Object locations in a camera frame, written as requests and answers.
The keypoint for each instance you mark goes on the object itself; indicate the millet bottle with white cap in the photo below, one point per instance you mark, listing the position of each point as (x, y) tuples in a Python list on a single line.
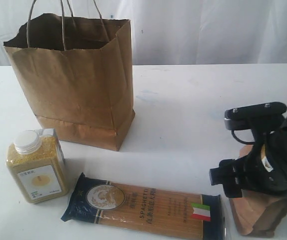
[(36, 162)]

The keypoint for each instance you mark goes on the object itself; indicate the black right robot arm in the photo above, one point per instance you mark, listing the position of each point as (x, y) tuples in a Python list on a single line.
[(277, 144)]

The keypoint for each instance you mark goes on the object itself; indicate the spaghetti package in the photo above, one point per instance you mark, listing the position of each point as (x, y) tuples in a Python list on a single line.
[(170, 213)]

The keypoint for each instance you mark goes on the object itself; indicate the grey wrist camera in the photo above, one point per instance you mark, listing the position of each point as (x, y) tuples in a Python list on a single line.
[(261, 119)]

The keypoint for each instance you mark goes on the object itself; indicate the kraft pouch with orange label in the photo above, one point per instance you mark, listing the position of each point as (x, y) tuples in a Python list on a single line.
[(257, 214)]

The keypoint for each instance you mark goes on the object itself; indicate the brown paper shopping bag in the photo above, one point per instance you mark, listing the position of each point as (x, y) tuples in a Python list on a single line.
[(77, 76)]

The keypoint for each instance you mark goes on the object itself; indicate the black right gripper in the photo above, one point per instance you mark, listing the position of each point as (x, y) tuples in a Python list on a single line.
[(256, 171)]

